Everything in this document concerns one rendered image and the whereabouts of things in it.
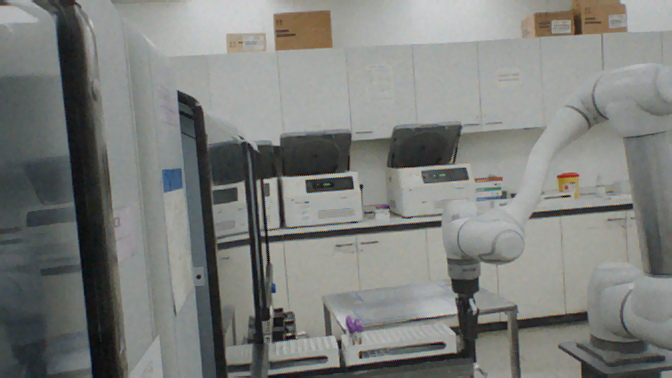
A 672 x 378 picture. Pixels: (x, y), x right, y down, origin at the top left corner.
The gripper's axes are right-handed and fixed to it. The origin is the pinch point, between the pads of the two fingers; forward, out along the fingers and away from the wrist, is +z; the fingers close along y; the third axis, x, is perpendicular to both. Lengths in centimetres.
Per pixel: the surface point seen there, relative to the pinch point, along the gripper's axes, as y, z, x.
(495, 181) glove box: -269, -29, 124
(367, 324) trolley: -25.6, -2.1, -24.1
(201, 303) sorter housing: 33, -29, -65
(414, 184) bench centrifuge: -231, -34, 47
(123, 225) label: 112, -52, -55
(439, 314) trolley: -27.7, -2.0, 0.3
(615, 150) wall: -292, -45, 244
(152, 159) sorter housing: 104, -56, -56
